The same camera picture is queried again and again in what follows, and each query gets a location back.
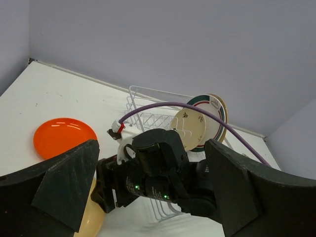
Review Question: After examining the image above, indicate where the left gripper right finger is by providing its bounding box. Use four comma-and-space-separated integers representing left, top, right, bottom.
205, 140, 316, 237

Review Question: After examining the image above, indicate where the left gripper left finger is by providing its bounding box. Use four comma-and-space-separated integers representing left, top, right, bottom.
0, 140, 100, 237

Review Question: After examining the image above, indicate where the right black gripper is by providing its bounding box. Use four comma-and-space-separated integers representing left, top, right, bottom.
90, 128, 189, 213

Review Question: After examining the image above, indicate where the small cream plate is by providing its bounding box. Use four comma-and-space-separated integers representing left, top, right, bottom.
169, 108, 206, 151

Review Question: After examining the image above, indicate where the tan round plate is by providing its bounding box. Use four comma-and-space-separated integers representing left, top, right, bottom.
74, 178, 105, 237

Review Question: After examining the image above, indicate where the white plate with green rim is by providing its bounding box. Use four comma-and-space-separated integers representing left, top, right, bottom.
185, 93, 227, 153

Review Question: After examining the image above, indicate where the beige plate with leaf design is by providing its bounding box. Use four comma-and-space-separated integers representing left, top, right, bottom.
210, 94, 228, 143

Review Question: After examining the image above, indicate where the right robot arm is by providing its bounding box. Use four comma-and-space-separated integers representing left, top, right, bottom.
91, 128, 217, 218

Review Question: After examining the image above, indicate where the orange translucent plate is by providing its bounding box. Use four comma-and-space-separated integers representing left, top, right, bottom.
33, 118, 97, 159

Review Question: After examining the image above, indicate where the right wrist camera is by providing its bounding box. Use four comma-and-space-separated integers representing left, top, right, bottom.
107, 120, 142, 165

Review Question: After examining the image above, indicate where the white wire dish rack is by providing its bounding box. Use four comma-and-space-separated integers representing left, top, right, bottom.
125, 85, 223, 222

